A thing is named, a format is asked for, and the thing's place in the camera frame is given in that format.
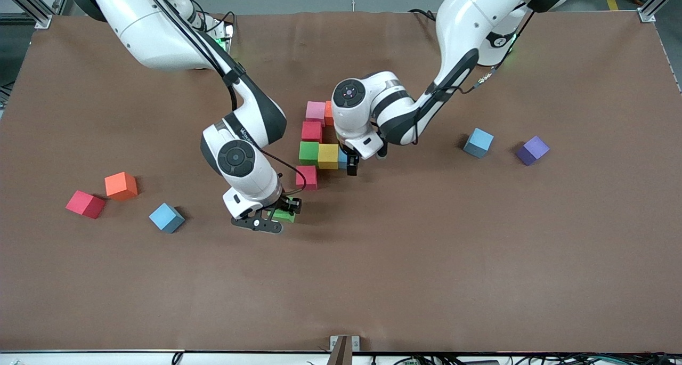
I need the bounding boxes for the yellow foam block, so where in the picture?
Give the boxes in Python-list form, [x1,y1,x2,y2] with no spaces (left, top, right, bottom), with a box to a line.
[318,143,340,170]

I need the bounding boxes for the pink foam block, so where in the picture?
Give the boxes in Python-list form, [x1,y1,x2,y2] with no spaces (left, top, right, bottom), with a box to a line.
[305,101,327,127]

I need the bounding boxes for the purple foam block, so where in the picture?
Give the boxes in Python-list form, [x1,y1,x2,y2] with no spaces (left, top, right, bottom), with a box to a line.
[515,136,550,167]

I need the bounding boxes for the brown table cover sheet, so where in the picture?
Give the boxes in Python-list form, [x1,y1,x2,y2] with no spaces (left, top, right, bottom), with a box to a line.
[0,11,682,353]

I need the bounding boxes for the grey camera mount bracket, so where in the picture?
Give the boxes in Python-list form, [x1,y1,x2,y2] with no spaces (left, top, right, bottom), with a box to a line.
[329,335,360,365]

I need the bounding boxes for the tangled cable bundle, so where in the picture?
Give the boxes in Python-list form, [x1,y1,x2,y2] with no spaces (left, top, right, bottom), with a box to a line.
[373,353,682,365]

